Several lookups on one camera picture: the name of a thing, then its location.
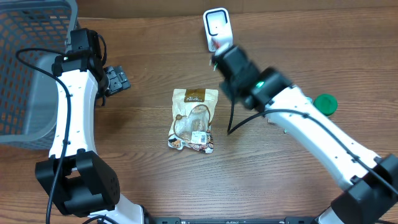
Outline beige pet treat bag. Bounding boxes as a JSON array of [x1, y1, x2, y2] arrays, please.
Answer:
[[167, 89, 219, 154]]

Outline white green round container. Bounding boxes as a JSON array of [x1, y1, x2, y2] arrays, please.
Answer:
[[313, 94, 338, 116]]

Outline red stick snack packet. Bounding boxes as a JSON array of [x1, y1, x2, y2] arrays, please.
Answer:
[[210, 37, 230, 52]]

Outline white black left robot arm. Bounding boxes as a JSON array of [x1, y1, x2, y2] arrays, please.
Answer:
[[35, 50, 153, 223]]

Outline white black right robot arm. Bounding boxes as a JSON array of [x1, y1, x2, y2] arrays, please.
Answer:
[[220, 68, 397, 223]]

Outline white barcode scanner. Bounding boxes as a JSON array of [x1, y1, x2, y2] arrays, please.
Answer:
[[203, 7, 233, 52]]

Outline grey plastic mesh basket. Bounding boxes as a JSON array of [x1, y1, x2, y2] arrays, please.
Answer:
[[1, 0, 79, 150]]

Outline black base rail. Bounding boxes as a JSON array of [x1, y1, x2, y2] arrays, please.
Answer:
[[152, 217, 315, 224]]

